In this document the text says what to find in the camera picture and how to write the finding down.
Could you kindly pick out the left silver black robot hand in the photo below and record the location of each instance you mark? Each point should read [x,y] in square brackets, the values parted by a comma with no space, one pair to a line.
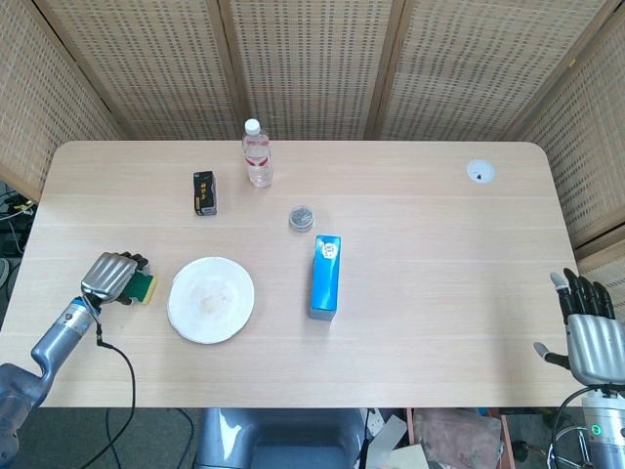
[107,276]

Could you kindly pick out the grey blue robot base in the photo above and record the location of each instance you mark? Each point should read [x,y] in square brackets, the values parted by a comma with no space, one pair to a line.
[273,439]

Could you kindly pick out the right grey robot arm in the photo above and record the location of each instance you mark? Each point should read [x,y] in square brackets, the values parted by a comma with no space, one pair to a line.
[608,430]

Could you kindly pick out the white stained plate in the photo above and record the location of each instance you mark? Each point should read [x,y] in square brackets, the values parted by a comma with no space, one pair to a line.
[210,300]

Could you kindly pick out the pink cloth bundle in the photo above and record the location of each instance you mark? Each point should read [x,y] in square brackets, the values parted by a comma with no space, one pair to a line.
[459,437]

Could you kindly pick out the tall blue carton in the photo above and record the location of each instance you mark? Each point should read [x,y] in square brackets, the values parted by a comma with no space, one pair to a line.
[324,283]

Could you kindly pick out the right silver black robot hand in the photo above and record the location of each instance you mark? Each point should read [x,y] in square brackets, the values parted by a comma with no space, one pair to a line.
[598,347]

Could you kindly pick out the clear plastic water bottle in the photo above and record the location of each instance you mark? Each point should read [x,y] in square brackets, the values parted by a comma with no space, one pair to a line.
[258,161]

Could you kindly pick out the small black box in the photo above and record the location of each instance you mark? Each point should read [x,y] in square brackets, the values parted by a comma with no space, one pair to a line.
[205,193]

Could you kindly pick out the green yellow sponge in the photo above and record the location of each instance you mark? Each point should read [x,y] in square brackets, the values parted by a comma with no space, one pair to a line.
[144,288]

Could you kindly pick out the woven bamboo screen panel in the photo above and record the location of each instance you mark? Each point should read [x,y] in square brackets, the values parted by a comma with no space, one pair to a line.
[464,68]
[312,68]
[586,146]
[29,98]
[146,73]

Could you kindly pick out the small clear jar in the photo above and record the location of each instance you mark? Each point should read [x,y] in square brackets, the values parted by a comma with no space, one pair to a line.
[301,218]

